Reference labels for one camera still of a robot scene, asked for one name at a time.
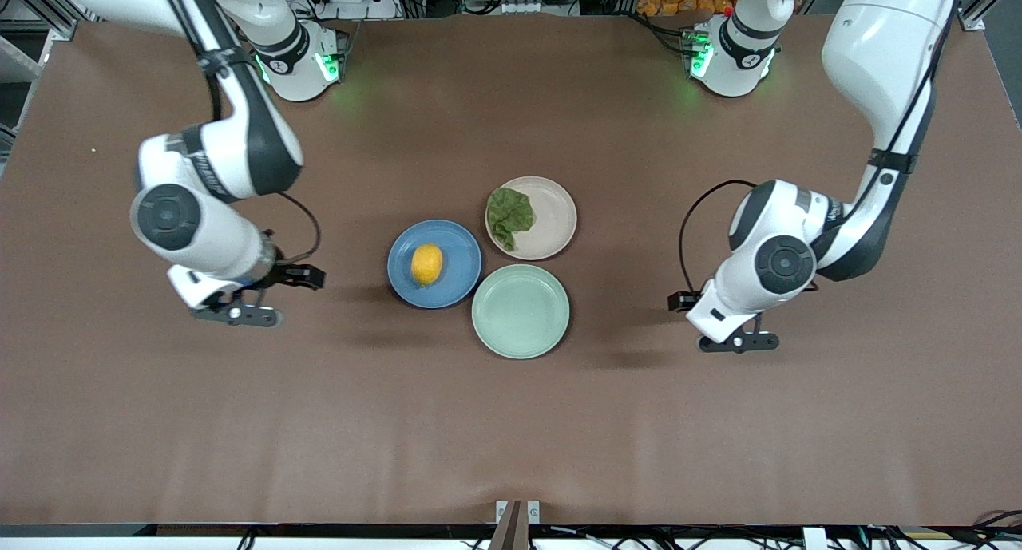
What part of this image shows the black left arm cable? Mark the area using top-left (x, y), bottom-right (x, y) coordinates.
top-left (679, 0), bottom-right (959, 294)

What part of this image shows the yellow lemon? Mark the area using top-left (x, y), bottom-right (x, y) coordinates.
top-left (410, 243), bottom-right (445, 287)

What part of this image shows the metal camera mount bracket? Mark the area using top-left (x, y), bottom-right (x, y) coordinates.
top-left (495, 500), bottom-right (541, 550)

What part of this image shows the aluminium frame profile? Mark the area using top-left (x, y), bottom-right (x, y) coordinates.
top-left (958, 0), bottom-right (1022, 32)
top-left (0, 0), bottom-right (77, 42)

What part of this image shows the blue plate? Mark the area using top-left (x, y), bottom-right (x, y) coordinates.
top-left (387, 219), bottom-right (483, 309)

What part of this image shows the light green plate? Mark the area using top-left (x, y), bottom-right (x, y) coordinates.
top-left (471, 263), bottom-right (571, 360)

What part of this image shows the beige plate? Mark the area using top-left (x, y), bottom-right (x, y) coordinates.
top-left (485, 176), bottom-right (578, 261)

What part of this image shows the green lettuce leaf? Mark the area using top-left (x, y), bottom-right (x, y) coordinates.
top-left (486, 187), bottom-right (537, 252)

